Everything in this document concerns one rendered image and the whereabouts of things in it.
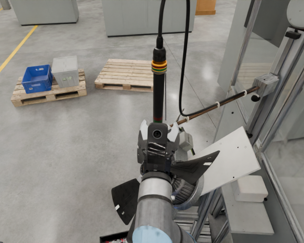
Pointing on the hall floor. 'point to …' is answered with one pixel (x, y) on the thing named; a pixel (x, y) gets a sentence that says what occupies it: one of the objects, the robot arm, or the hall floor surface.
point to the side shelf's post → (222, 233)
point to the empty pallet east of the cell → (143, 65)
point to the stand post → (203, 212)
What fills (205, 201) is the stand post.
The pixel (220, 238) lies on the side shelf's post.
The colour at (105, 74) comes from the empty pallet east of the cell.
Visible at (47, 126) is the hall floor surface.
